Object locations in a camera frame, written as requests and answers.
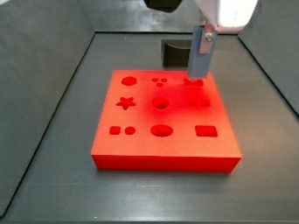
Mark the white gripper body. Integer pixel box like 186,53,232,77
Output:
193,0,257,32

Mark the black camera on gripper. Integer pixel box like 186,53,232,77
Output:
144,0,182,13

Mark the dark grey arch object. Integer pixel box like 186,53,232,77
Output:
161,39,192,67

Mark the red shape sorter block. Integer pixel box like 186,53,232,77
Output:
90,70,241,172

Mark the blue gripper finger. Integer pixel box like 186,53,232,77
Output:
186,24,216,79

